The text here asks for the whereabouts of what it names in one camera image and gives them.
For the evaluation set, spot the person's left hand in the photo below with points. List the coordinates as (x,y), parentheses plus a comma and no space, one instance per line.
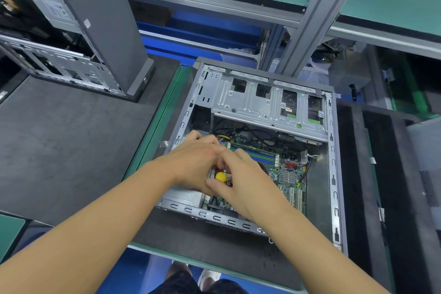
(196,163)

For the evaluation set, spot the person's right hand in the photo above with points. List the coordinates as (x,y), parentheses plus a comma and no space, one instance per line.
(251,187)

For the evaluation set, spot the green motherboard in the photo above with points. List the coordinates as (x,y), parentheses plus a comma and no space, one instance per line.
(275,156)

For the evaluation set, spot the dark grey computer case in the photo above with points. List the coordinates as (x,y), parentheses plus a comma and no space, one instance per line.
(269,97)

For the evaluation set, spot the grey case side panel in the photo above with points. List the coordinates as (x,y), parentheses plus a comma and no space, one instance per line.
(428,166)

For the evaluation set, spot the silver computer case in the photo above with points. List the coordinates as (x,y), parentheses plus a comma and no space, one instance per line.
(76,21)

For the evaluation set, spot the person's right forearm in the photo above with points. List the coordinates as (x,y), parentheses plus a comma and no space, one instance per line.
(324,256)

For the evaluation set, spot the person's left forearm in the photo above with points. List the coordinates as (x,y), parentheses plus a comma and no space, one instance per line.
(83,235)

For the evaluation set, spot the person's white shoe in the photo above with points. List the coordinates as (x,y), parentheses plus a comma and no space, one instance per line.
(208,278)

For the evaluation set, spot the silver power supply unit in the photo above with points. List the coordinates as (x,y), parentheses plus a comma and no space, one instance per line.
(182,197)

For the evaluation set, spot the blue plastic crate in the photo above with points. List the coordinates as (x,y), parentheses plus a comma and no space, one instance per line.
(200,35)

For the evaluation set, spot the black divided foam tray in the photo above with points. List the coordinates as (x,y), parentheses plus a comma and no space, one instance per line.
(386,194)

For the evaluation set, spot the clear plastic bag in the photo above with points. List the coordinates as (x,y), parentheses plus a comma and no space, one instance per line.
(318,63)

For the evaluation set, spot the thick aluminium frame post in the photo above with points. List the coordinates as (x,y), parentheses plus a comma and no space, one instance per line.
(320,15)

